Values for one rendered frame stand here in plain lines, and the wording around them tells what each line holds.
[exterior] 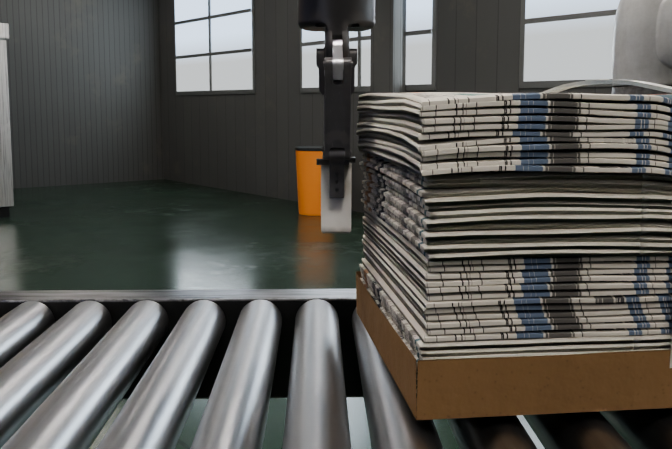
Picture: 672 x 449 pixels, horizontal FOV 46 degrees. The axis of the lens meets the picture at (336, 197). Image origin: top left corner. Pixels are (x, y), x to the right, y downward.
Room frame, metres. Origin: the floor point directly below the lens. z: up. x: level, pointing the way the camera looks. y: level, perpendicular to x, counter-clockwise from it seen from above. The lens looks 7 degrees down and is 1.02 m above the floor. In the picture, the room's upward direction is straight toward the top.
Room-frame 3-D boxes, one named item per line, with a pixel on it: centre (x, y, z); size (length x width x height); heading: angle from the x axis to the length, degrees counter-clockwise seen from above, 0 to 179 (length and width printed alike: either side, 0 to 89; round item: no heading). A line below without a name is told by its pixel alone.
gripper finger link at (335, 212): (0.77, 0.00, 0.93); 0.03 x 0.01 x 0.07; 91
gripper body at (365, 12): (0.78, 0.00, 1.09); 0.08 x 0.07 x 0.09; 1
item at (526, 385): (0.67, -0.12, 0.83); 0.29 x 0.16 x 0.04; 7
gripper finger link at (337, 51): (0.74, 0.00, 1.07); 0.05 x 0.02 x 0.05; 1
